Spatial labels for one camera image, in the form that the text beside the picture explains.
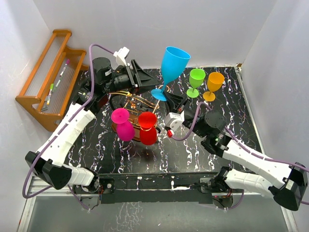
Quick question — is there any gold wire wine glass rack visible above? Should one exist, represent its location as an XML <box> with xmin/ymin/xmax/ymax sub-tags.
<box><xmin>109</xmin><ymin>90</ymin><xmax>160</xmax><ymax>143</ymax></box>

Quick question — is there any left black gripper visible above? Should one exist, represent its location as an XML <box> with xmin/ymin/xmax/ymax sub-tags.
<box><xmin>103</xmin><ymin>60</ymin><xmax>160</xmax><ymax>96</ymax></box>

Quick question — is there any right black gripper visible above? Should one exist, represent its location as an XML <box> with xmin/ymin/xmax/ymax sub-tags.
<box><xmin>163</xmin><ymin>90</ymin><xmax>207</xmax><ymax>138</ymax></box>

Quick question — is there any red wine glass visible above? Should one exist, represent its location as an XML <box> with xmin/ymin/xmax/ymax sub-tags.
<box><xmin>138</xmin><ymin>112</ymin><xmax>157</xmax><ymax>145</ymax></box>

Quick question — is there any orange yellow wine glass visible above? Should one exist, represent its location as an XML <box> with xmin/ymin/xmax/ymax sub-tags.
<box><xmin>203</xmin><ymin>72</ymin><xmax>225</xmax><ymax>102</ymax></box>

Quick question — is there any green wine glass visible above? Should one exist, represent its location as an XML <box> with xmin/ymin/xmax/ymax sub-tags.
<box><xmin>186</xmin><ymin>68</ymin><xmax>206</xmax><ymax>98</ymax></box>

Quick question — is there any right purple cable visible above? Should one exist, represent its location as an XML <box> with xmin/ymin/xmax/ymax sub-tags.
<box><xmin>172</xmin><ymin>101</ymin><xmax>309</xmax><ymax>211</ymax></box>

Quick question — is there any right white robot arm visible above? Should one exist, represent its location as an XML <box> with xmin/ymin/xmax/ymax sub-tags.
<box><xmin>164</xmin><ymin>91</ymin><xmax>309</xmax><ymax>211</ymax></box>

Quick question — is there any purple capped marker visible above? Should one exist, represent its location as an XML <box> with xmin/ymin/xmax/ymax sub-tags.
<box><xmin>59</xmin><ymin>59</ymin><xmax>70</xmax><ymax>78</ymax></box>

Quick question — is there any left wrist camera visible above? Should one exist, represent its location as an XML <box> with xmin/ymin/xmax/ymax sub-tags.
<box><xmin>113</xmin><ymin>46</ymin><xmax>130</xmax><ymax>67</ymax></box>

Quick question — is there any wooden shelf rack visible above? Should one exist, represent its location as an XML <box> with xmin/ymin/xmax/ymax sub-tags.
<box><xmin>15</xmin><ymin>29</ymin><xmax>88</xmax><ymax>132</ymax></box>

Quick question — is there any aluminium base frame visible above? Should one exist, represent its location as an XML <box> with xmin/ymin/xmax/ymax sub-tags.
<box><xmin>18</xmin><ymin>172</ymin><xmax>298</xmax><ymax>232</ymax></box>

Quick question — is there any magenta wine glass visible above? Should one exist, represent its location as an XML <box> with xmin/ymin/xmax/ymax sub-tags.
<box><xmin>111</xmin><ymin>108</ymin><xmax>135</xmax><ymax>141</ymax></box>

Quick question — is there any blue wine glass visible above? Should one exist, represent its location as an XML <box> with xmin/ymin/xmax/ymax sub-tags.
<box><xmin>151</xmin><ymin>46</ymin><xmax>191</xmax><ymax>102</ymax></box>

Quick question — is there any purple cable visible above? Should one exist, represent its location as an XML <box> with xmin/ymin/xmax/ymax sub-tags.
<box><xmin>172</xmin><ymin>101</ymin><xmax>309</xmax><ymax>211</ymax></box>
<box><xmin>22</xmin><ymin>43</ymin><xmax>119</xmax><ymax>213</ymax></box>

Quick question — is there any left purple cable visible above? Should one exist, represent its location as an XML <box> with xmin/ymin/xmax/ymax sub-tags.
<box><xmin>22</xmin><ymin>43</ymin><xmax>119</xmax><ymax>213</ymax></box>

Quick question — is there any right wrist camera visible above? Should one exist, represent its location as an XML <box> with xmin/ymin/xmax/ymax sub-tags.
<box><xmin>164</xmin><ymin>111</ymin><xmax>184</xmax><ymax>138</ymax></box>

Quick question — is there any green capped marker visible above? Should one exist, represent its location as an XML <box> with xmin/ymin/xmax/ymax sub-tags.
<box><xmin>46</xmin><ymin>83</ymin><xmax>54</xmax><ymax>105</ymax></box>

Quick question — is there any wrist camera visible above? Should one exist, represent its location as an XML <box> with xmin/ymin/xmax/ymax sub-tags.
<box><xmin>113</xmin><ymin>46</ymin><xmax>130</xmax><ymax>67</ymax></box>
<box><xmin>164</xmin><ymin>111</ymin><xmax>184</xmax><ymax>138</ymax></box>

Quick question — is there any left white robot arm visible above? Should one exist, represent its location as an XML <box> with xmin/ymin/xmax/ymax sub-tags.
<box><xmin>25</xmin><ymin>57</ymin><xmax>159</xmax><ymax>193</ymax></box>

